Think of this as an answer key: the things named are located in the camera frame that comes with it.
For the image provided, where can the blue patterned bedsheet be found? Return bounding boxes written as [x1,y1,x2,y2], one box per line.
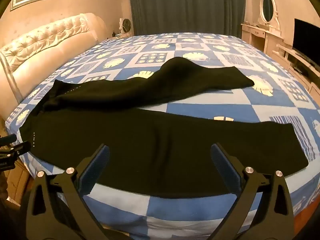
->
[5,32,320,240]

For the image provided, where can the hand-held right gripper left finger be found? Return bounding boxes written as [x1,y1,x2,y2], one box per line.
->
[26,144,110,240]

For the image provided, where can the black pants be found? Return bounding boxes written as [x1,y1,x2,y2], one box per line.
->
[19,57,309,199]

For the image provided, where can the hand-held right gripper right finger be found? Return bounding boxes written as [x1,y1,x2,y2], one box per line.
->
[211,143,295,240]

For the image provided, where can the oval vanity mirror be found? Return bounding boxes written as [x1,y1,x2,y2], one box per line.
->
[257,0,280,29]

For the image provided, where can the white vanity desk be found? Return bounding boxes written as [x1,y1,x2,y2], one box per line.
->
[240,23,278,53]

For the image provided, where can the small white fan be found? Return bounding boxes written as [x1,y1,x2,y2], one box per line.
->
[118,17,132,34]

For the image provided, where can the white television stand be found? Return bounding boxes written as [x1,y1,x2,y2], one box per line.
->
[271,44,320,101]

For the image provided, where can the dark green curtain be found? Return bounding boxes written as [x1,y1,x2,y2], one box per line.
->
[127,0,247,37]

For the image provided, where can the black television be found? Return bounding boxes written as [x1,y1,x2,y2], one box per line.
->
[292,18,320,67]

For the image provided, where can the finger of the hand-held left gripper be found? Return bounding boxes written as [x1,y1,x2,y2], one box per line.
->
[0,133,17,146]
[0,141,29,158]

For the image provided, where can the cream tufted headboard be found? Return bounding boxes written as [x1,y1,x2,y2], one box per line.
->
[0,12,108,130]

